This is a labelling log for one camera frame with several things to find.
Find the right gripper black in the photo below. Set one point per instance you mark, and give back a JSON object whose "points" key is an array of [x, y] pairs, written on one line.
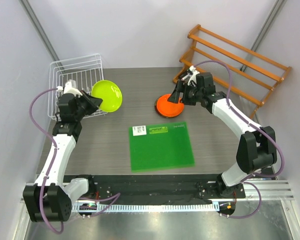
{"points": [[175, 97]]}

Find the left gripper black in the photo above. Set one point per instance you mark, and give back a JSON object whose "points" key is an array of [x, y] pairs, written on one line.
{"points": [[93, 102]]}

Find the orange plate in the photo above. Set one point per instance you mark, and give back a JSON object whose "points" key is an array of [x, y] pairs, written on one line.
{"points": [[167, 108]]}

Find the yellow patterned plate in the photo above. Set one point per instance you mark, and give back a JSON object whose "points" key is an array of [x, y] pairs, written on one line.
{"points": [[164, 116]]}

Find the lime green plate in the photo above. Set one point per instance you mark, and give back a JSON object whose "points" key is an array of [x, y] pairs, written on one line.
{"points": [[110, 94]]}

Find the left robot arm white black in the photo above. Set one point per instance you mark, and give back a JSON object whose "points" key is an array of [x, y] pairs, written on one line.
{"points": [[48, 200]]}

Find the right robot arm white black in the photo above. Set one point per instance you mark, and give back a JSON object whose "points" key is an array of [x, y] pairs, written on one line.
{"points": [[256, 149]]}

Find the orange wooden shelf rack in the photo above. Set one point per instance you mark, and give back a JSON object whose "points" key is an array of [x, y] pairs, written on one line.
{"points": [[250, 75]]}

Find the green capped marker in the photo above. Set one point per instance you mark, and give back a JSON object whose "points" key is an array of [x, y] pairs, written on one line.
{"points": [[183, 76]]}

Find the green cutting mat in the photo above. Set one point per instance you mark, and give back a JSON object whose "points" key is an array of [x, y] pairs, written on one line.
{"points": [[160, 147]]}

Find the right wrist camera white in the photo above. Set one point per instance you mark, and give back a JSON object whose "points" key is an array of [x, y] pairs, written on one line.
{"points": [[190, 76]]}

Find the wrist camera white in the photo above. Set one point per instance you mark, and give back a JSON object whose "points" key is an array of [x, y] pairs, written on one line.
{"points": [[190, 76], [70, 87]]}

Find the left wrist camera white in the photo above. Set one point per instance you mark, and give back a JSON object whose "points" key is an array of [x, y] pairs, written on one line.
{"points": [[70, 87]]}

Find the white wire dish rack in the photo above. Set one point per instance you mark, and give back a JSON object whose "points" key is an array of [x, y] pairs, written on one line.
{"points": [[86, 71]]}

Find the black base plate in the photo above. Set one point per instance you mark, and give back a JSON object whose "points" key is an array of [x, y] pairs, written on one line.
{"points": [[162, 189]]}

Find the perforated cable duct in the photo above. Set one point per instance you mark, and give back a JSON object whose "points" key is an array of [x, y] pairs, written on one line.
{"points": [[116, 208]]}

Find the aluminium rail frame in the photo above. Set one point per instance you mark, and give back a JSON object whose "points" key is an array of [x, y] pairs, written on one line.
{"points": [[254, 189]]}

